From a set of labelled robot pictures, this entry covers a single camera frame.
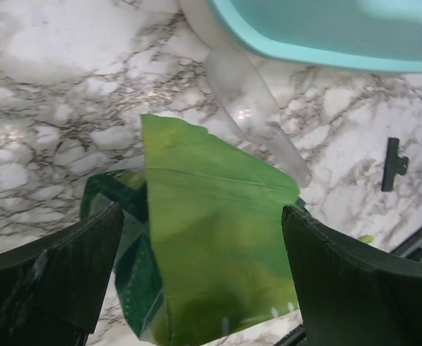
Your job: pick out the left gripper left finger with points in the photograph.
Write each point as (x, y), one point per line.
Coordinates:
(52, 289)

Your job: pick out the teal white litter box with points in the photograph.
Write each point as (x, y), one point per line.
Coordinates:
(374, 36)

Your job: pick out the clear plastic scoop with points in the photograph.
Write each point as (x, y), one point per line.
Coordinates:
(252, 109)

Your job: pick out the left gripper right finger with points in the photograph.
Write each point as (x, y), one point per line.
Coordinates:
(362, 281)

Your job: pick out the black bag clip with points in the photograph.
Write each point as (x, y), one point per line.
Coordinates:
(394, 164)

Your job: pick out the green litter bag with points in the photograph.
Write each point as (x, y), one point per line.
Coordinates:
(202, 253)

